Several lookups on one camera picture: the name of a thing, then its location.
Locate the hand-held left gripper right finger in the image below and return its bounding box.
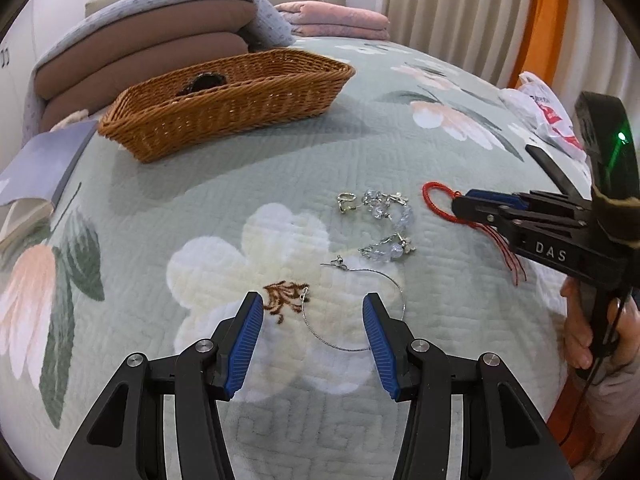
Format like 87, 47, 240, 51
362, 292, 576, 480

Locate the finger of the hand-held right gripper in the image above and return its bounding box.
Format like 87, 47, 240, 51
451, 196, 596, 237
467, 144, 593, 211

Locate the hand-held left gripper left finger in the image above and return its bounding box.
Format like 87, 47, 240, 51
52, 291, 265, 480

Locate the red string bracelet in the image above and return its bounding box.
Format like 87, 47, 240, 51
422, 181, 528, 286

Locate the silver hoop earring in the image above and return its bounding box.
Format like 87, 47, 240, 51
301, 256, 406, 353

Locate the brown wicker basket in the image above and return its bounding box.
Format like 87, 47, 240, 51
97, 49, 357, 163

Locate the black wrist watch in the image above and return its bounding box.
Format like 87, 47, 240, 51
177, 72, 228, 98

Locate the person's right forearm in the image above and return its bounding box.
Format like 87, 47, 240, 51
570, 355, 640, 480

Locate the person's right hand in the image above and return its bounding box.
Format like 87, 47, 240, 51
560, 277, 638, 378

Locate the bronze leaf brooch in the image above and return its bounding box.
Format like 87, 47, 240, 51
262, 282, 311, 323

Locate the white plastic bag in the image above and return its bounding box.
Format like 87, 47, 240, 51
497, 72, 593, 163

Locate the beige curtain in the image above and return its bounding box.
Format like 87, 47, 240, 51
380, 0, 541, 86

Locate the folded pink blanket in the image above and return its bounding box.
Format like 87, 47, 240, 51
274, 1, 392, 41

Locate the grey-blue book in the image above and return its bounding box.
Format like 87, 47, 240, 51
0, 120, 98, 256

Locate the cream fluffy cloth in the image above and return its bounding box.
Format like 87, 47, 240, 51
50, 110, 97, 132

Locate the folded brown and grey quilt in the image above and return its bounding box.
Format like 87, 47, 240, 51
22, 0, 296, 133

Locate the white wardrobe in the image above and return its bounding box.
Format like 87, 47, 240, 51
0, 5, 36, 111

